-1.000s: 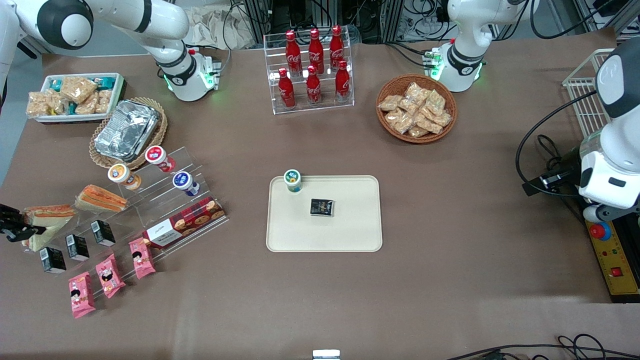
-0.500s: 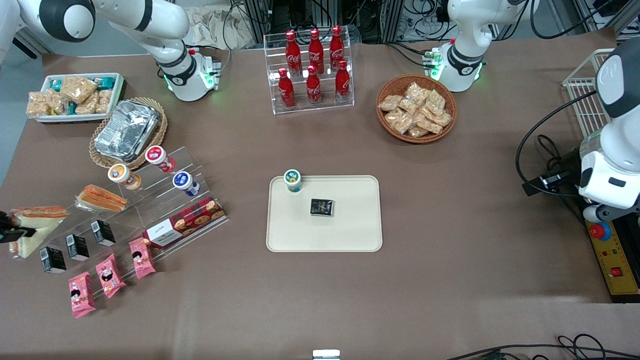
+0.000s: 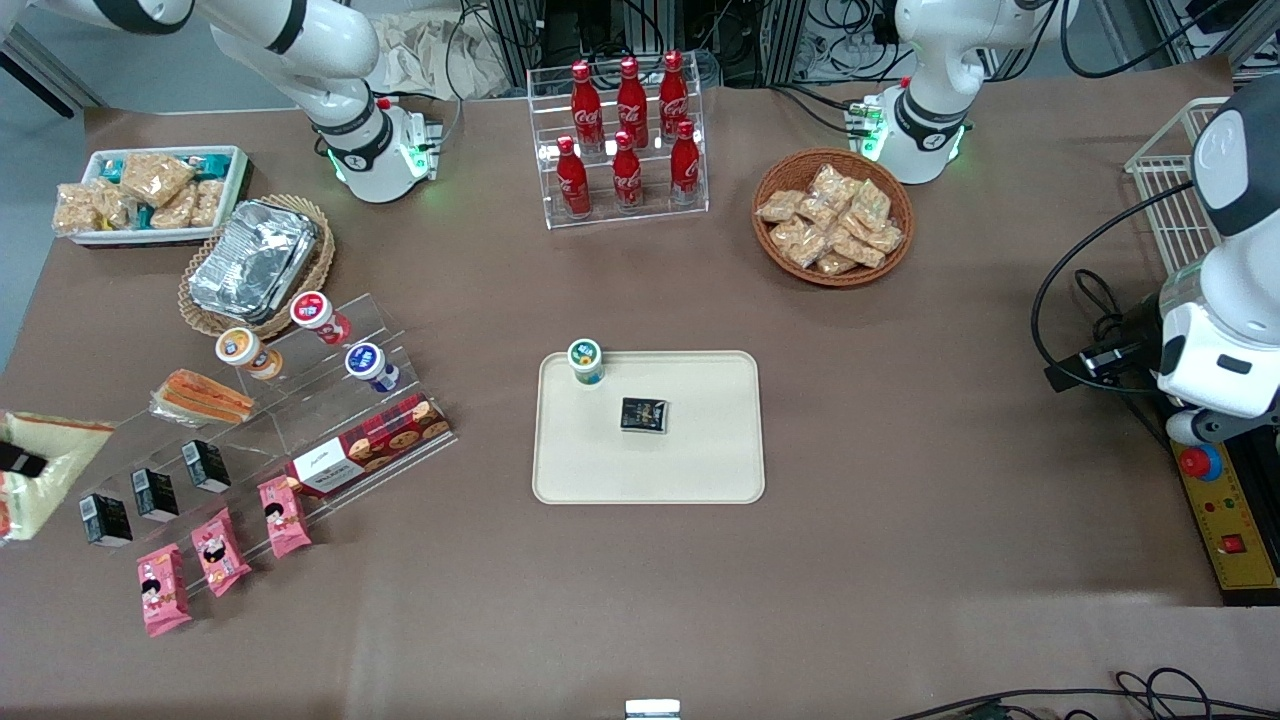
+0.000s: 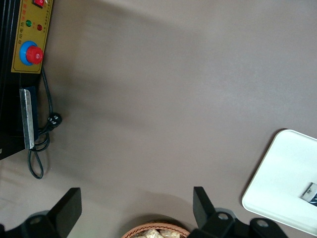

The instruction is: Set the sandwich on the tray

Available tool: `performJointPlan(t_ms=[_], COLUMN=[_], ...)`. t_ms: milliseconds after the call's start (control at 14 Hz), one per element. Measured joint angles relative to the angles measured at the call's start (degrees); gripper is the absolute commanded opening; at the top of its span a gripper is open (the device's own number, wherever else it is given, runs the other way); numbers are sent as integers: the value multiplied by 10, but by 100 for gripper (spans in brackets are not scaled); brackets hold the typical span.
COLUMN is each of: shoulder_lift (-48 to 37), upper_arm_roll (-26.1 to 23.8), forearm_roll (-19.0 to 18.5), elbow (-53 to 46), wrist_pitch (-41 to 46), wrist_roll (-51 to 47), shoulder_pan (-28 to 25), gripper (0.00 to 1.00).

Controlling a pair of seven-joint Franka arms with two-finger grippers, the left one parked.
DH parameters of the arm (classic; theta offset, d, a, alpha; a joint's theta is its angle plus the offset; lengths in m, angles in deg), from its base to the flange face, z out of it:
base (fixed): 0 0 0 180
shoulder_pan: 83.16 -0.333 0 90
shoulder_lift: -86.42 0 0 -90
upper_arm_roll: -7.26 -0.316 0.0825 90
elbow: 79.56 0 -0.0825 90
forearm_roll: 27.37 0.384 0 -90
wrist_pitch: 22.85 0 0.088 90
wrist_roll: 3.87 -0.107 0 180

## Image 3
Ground silver foil container stack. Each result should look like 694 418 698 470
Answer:
188 199 320 323

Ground green lid yogurt cup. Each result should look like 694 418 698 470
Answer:
567 338 606 387

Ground blue lid yogurt cup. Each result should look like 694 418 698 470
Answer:
345 342 402 394

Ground black machine yellow control panel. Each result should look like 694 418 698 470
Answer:
1168 430 1280 607

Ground clear acrylic tiered stand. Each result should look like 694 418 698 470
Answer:
78 292 458 563

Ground white rectangular plastic bin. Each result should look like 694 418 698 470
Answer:
72 146 250 247

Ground white wire rack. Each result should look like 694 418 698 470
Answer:
1124 97 1233 277

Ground clear acrylic bottle rack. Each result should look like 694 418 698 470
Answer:
527 62 710 231

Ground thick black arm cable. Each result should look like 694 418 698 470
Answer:
1032 178 1201 393

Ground small black drink carton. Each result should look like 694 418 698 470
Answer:
181 440 233 495
132 468 182 524
80 493 134 549
620 397 670 435

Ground metal equipment rack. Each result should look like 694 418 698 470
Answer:
485 0 806 89

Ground red cookie box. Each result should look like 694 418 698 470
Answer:
285 393 454 499

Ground round brown wicker basket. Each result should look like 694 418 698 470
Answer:
752 148 915 288

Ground orange lid yogurt cup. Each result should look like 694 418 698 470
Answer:
215 327 285 382

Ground pink snack packet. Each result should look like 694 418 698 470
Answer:
191 508 253 599
137 544 193 639
257 475 314 560

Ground red lid yogurt cup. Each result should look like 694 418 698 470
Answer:
290 291 354 347

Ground red cola bottle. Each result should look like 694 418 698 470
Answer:
611 130 645 212
556 136 592 219
570 60 605 153
616 56 650 149
658 50 692 141
669 120 702 207

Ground black power cord with plug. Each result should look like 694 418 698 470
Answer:
1074 268 1176 451

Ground black cable bundle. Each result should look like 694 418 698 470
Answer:
800 0 906 86

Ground triangle sandwich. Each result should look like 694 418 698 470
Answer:
150 369 257 430
0 410 115 547

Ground oval brown wicker basket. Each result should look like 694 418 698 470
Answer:
178 195 337 340

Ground beige plastic serving tray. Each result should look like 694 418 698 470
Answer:
532 350 766 505

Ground black floor cables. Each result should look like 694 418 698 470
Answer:
890 667 1280 720

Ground beige crumpled cloth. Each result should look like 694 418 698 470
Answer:
372 12 513 102

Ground black cable connector block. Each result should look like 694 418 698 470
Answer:
1045 320 1163 393

